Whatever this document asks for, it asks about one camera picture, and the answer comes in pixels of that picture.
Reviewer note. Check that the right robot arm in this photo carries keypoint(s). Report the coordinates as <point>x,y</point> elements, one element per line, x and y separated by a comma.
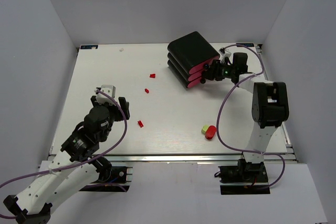
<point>269,107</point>

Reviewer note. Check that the black drawer cabinet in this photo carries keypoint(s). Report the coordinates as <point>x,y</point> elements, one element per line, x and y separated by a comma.
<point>187,51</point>

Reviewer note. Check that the red round lego block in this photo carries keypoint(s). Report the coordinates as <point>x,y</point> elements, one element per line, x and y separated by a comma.
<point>210,132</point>

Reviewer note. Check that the pink drawer with black knob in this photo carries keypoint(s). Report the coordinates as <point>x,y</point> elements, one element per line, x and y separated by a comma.
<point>200,66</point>

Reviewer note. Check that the pale yellow small lego brick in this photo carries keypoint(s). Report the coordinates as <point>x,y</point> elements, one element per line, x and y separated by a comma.
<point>204,129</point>

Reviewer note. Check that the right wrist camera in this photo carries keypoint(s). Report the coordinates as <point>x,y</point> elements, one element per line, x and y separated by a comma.
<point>226,54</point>

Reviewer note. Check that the red sloped lego piece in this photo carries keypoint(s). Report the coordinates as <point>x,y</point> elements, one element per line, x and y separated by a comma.
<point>141,123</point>

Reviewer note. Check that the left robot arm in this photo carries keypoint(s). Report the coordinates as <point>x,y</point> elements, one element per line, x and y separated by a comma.
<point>74,167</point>

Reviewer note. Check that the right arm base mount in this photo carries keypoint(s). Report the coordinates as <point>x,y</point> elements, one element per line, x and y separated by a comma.
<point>245,178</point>

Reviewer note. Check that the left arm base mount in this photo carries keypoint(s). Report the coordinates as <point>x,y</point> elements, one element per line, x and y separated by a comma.
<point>111,178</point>

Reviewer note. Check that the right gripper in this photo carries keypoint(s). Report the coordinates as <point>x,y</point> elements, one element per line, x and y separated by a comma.
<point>214,70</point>

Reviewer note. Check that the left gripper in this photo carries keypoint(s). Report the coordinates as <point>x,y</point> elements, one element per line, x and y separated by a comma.
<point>122,106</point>

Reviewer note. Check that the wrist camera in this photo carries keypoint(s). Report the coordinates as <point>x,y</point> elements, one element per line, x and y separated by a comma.
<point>226,54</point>
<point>106,92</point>

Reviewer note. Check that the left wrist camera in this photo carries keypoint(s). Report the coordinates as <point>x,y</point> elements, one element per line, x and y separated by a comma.
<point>106,92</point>

